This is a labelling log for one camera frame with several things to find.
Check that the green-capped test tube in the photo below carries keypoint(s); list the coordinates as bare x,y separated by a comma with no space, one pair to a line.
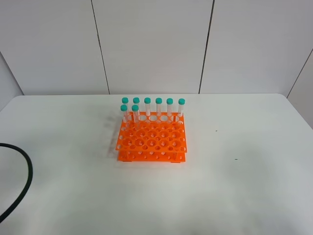
136,114

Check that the orange test tube rack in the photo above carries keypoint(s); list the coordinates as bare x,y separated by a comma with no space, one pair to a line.
152,139

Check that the second row left tube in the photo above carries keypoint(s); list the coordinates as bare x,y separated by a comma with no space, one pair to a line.
125,119

